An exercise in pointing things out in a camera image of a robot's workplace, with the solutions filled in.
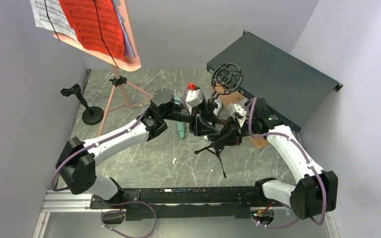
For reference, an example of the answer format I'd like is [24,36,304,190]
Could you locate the black round-base mic stand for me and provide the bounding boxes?
[60,84,104,125]

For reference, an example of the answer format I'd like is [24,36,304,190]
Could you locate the wooden board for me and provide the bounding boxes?
[219,91,282,149]

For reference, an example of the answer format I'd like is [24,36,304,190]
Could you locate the green condenser microphone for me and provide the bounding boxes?
[175,96,186,139]

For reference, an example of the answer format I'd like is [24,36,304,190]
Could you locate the red sheet music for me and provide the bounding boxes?
[59,0,126,61]

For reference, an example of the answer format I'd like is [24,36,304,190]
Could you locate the black tripod mic stand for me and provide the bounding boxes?
[194,63,243,165]

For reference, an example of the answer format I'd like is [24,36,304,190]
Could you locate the white sheet music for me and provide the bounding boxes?
[30,0,78,42]

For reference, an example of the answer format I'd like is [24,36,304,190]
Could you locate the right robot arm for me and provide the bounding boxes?
[215,98,338,225]

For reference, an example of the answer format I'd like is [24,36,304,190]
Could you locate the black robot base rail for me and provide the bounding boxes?
[89,186,274,221]

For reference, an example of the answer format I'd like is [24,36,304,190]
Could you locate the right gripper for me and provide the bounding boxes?
[211,116,257,146]

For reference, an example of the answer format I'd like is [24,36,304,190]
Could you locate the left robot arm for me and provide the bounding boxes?
[54,87,221,208]

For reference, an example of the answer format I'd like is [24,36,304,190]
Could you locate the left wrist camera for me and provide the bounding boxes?
[185,83,204,108]

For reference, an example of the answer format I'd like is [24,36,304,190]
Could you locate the dark rack audio unit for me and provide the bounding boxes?
[206,31,343,132]

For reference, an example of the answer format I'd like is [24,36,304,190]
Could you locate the pink music stand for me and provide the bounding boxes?
[53,0,153,137]

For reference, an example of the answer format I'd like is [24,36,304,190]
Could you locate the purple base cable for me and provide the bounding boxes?
[100,201,158,238]

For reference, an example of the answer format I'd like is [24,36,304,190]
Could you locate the white handheld microphone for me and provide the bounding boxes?
[200,99,222,127]

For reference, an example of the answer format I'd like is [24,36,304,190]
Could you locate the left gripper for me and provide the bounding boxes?
[162,96,222,137]

